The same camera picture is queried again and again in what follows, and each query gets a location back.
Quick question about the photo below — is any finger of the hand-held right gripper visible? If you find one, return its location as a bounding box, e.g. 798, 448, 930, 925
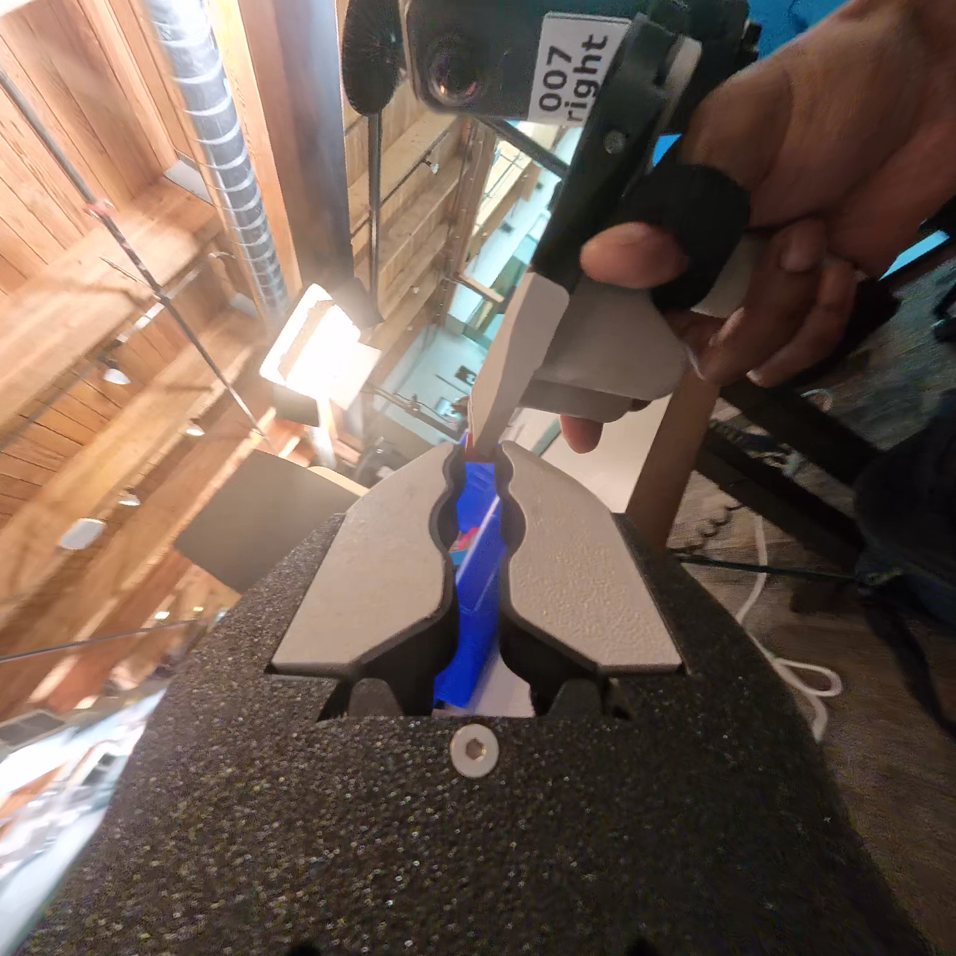
467, 270, 572, 460

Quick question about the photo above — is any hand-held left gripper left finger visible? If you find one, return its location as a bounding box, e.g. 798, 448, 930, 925
269, 442, 460, 679

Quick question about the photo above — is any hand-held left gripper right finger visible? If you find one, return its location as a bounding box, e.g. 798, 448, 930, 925
496, 441, 686, 679

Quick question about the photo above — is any blue plastic bin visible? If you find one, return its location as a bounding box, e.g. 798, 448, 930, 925
433, 437, 503, 711

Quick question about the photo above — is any person's right hand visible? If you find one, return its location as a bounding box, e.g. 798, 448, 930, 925
560, 0, 956, 455

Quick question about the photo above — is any bright studio panel light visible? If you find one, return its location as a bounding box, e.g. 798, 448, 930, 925
257, 282, 382, 412

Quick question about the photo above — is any dark bag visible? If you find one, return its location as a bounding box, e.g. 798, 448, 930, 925
851, 418, 956, 636

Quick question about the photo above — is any wooden post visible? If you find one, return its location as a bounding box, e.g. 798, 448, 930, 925
626, 366, 721, 554

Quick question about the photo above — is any thin black cable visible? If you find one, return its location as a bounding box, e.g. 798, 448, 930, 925
672, 549, 860, 584

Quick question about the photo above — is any white cable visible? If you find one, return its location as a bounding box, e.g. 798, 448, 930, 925
735, 515, 845, 740

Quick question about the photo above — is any black metal table frame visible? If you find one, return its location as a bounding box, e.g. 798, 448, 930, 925
695, 373, 897, 576

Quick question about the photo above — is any foil-wrapped ceiling duct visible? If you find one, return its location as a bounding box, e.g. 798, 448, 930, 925
142, 0, 292, 315

